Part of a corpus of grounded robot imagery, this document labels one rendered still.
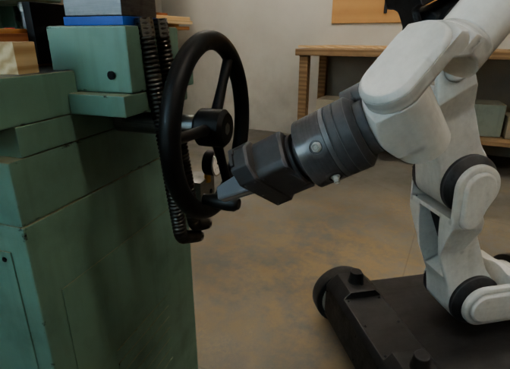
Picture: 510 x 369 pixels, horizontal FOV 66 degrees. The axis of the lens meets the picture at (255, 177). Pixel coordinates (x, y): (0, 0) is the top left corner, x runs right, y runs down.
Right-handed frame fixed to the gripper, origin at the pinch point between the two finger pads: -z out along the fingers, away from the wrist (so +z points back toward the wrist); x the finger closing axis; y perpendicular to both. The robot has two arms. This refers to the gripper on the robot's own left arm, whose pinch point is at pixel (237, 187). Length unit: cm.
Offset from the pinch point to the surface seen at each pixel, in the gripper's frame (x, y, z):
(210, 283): 87, 16, -74
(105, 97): -13.4, 13.7, -10.5
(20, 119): -20.7, 9.7, -17.1
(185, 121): -1.5, 13.9, -6.8
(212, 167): 23.9, 21.9, -21.0
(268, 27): 215, 278, -73
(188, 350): 45, -13, -51
